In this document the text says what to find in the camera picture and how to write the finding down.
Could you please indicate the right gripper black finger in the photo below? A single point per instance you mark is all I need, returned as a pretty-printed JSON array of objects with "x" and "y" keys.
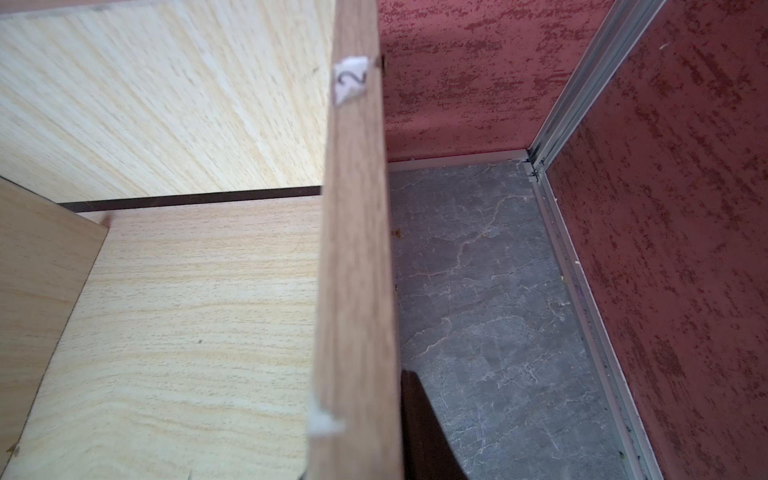
[{"x": 427, "y": 454}]

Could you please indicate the light wooden bookshelf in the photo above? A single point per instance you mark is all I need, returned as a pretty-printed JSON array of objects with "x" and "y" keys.
[{"x": 196, "y": 270}]

